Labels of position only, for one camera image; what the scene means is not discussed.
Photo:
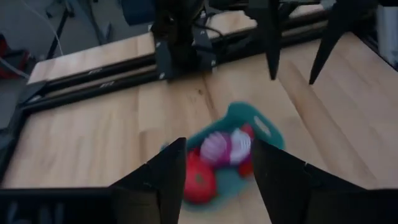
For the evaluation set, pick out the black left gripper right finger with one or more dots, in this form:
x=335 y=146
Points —
x=280 y=186

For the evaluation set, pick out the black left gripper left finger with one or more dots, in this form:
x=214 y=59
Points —
x=164 y=186

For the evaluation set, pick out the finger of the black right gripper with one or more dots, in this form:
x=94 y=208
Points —
x=270 y=40
x=332 y=34

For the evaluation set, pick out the red tomato toy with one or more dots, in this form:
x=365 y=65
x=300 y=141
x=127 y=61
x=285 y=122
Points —
x=199 y=183

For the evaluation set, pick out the small red produce toy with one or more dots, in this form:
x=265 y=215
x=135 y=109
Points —
x=245 y=169
x=248 y=130

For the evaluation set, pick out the white cut onion toy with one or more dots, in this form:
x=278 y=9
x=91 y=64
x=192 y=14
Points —
x=241 y=146

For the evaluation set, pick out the magenta round onion toy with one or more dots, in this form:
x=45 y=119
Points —
x=214 y=149

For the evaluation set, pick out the white panel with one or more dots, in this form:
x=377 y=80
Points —
x=388 y=31

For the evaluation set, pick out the teal plastic tub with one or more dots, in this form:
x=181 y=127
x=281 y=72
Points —
x=239 y=113

